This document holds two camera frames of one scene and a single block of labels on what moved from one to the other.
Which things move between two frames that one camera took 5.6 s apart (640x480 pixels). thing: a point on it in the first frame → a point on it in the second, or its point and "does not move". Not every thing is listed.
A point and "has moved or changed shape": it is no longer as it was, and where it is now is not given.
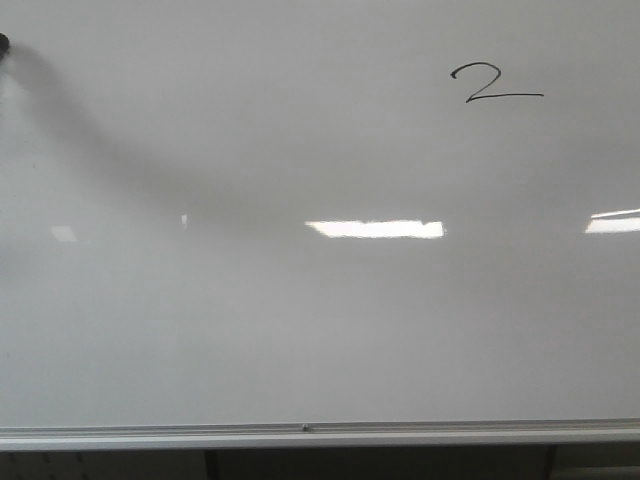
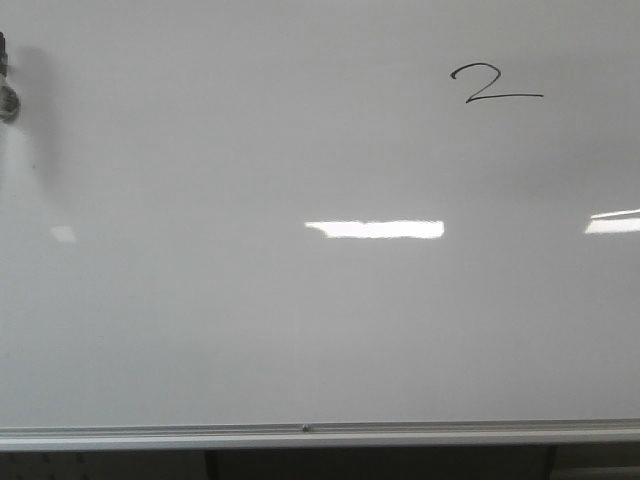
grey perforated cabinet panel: (103, 465) does not move
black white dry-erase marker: (4, 44) has moved or changed shape
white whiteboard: (265, 212) does not move
